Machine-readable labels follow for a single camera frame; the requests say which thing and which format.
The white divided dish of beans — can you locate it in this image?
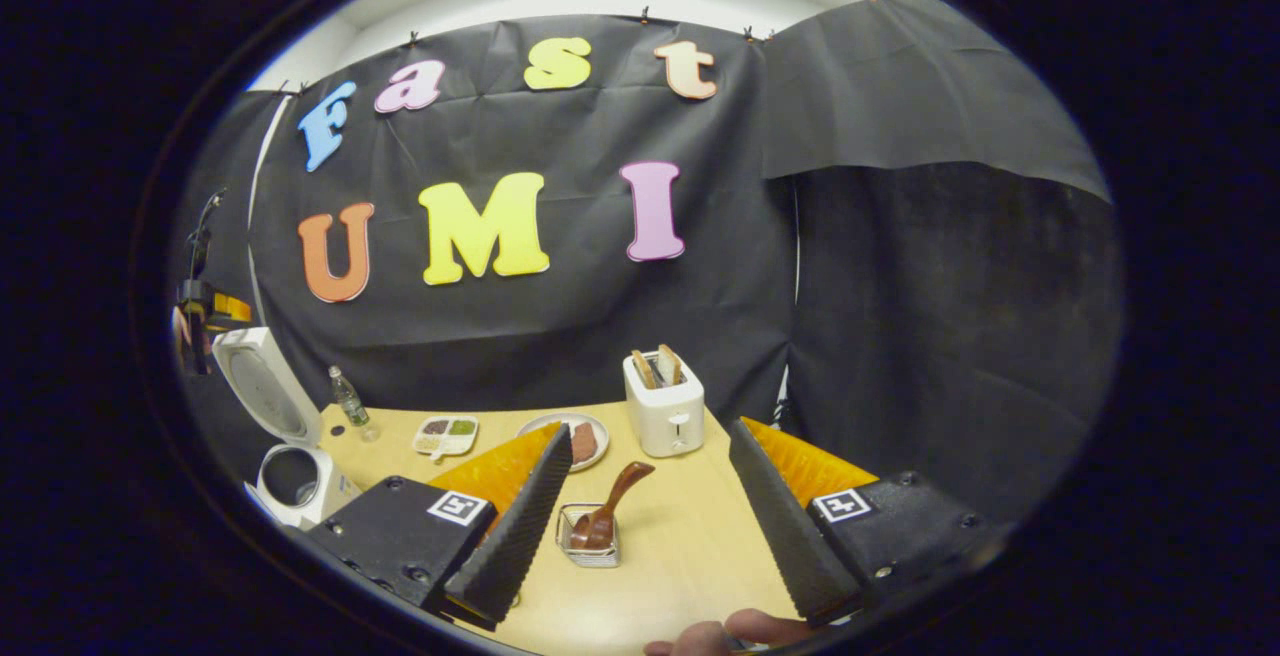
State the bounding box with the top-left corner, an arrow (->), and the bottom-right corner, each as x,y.
412,414 -> 481,463

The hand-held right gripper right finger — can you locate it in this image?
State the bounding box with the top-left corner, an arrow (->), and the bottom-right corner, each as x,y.
729,418 -> 1011,627

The black backdrop cloth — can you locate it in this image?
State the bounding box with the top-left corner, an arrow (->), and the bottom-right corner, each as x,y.
175,0 -> 1126,527

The metal wire chopstick holder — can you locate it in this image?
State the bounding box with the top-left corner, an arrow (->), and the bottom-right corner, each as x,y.
556,502 -> 621,569

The white toaster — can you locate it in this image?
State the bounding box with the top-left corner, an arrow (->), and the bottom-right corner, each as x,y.
622,349 -> 706,459

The clear water bottle green label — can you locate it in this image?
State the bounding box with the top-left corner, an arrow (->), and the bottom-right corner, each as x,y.
329,366 -> 381,443

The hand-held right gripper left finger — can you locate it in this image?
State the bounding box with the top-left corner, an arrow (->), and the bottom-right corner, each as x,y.
300,423 -> 574,634

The white round plate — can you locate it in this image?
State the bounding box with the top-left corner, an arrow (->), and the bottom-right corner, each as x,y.
517,412 -> 611,474

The brown wooden spoon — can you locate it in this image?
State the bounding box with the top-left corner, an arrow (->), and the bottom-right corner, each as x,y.
570,461 -> 656,550

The white rice cooker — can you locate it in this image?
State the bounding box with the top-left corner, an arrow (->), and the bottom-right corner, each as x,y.
212,327 -> 361,532

